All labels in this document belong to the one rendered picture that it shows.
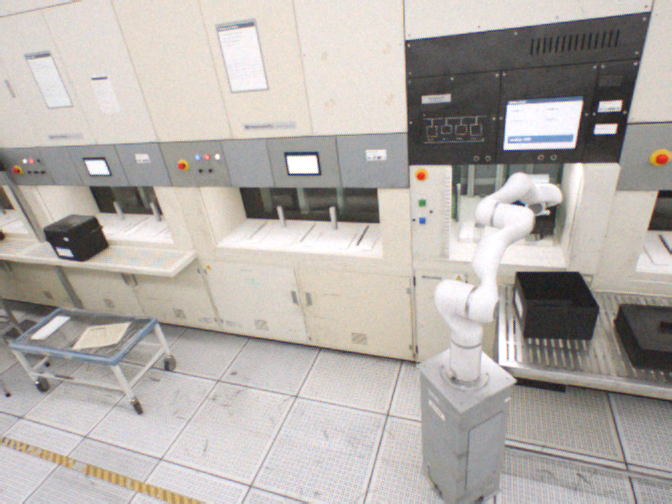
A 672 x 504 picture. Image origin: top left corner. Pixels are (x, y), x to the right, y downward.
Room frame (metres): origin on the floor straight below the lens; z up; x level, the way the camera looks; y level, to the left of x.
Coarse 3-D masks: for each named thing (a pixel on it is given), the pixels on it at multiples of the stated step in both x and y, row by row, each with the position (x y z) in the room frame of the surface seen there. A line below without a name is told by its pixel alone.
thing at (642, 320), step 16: (624, 304) 1.32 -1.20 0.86; (624, 320) 1.25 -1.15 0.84; (640, 320) 1.22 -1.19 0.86; (656, 320) 1.20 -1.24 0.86; (624, 336) 1.21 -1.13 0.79; (640, 336) 1.13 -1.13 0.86; (656, 336) 1.12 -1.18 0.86; (640, 352) 1.07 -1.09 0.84; (656, 352) 1.05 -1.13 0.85; (640, 368) 1.06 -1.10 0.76; (656, 368) 1.05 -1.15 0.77
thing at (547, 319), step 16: (528, 272) 1.56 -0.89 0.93; (544, 272) 1.54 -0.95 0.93; (560, 272) 1.52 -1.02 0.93; (576, 272) 1.51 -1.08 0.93; (528, 288) 1.56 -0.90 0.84; (544, 288) 1.54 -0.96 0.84; (560, 288) 1.52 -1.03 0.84; (576, 288) 1.49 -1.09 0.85; (528, 304) 1.52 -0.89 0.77; (544, 304) 1.47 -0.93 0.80; (560, 304) 1.47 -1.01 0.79; (576, 304) 1.45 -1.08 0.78; (592, 304) 1.31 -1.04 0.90; (528, 320) 1.31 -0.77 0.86; (544, 320) 1.29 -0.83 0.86; (560, 320) 1.28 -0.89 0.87; (576, 320) 1.26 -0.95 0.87; (592, 320) 1.25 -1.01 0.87; (528, 336) 1.31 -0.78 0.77; (544, 336) 1.29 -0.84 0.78; (560, 336) 1.27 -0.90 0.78; (576, 336) 1.26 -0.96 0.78; (592, 336) 1.24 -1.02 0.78
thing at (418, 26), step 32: (416, 0) 1.91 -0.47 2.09; (448, 0) 1.86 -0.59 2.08; (480, 0) 1.82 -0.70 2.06; (512, 0) 1.77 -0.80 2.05; (544, 0) 1.73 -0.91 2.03; (576, 0) 1.69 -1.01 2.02; (608, 0) 1.65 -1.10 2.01; (640, 0) 1.61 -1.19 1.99; (416, 32) 1.92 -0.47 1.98; (448, 32) 1.86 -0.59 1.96; (544, 96) 1.71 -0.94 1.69; (448, 128) 1.86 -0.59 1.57; (480, 128) 1.81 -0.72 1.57; (608, 128) 1.61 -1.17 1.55; (480, 192) 2.63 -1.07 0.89; (544, 384) 1.63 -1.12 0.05
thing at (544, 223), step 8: (528, 176) 2.00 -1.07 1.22; (536, 176) 1.99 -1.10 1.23; (544, 176) 1.97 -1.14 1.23; (552, 208) 1.84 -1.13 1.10; (536, 216) 1.87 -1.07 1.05; (544, 216) 1.85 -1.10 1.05; (552, 216) 1.84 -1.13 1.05; (536, 224) 1.87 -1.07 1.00; (544, 224) 1.85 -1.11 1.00; (552, 224) 1.84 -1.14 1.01; (536, 232) 1.87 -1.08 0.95; (544, 232) 1.85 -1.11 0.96; (552, 232) 1.84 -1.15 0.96
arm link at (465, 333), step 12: (444, 288) 1.20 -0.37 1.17; (456, 288) 1.18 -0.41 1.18; (468, 288) 1.16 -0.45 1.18; (444, 300) 1.17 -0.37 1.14; (456, 300) 1.15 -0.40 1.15; (444, 312) 1.17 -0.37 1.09; (456, 312) 1.14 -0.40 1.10; (456, 324) 1.15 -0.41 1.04; (468, 324) 1.15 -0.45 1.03; (480, 324) 1.17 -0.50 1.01; (456, 336) 1.14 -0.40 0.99; (468, 336) 1.12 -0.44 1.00; (480, 336) 1.12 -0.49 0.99; (468, 348) 1.11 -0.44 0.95
